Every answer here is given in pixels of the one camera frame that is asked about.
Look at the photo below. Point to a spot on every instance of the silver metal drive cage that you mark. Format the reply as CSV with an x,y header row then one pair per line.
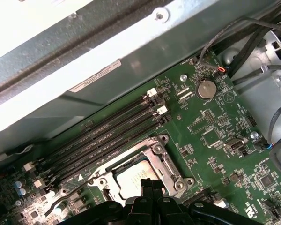
x,y
260,98

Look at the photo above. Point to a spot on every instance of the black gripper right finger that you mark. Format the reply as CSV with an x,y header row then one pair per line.
x,y
164,211

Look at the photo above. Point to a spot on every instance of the black open PC case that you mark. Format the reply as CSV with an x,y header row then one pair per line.
x,y
154,56

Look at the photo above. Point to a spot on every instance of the CPU socket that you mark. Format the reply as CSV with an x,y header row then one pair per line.
x,y
186,182

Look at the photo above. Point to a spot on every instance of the silver CPU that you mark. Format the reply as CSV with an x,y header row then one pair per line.
x,y
131,180

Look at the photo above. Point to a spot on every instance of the small silver capacitor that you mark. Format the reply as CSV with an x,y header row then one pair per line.
x,y
59,208

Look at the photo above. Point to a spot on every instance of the silver coin cell battery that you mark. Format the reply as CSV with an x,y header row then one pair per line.
x,y
206,89

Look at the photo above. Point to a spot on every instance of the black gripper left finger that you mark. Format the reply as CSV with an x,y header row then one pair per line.
x,y
140,211

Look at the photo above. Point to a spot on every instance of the green motherboard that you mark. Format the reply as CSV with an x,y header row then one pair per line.
x,y
201,145

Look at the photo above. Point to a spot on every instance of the white label sticker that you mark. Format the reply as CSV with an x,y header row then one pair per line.
x,y
96,76

